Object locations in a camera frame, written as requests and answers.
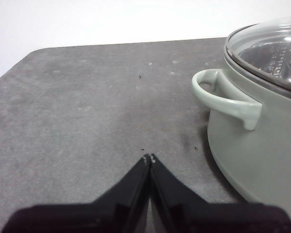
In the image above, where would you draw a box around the glass lid with green knob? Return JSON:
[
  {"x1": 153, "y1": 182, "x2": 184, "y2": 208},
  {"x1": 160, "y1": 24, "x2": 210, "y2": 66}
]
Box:
[{"x1": 223, "y1": 15, "x2": 291, "y2": 96}]

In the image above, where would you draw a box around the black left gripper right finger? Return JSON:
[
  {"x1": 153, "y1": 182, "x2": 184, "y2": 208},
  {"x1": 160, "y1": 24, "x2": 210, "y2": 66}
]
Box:
[{"x1": 149, "y1": 152, "x2": 291, "y2": 233}]

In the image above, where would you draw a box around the pale green electric steamer pot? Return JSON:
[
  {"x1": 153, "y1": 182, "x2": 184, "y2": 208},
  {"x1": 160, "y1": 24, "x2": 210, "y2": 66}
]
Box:
[{"x1": 191, "y1": 14, "x2": 291, "y2": 207}]

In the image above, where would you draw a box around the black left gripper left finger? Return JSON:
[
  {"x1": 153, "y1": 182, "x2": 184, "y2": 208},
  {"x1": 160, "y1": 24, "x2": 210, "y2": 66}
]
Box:
[{"x1": 1, "y1": 153, "x2": 151, "y2": 233}]

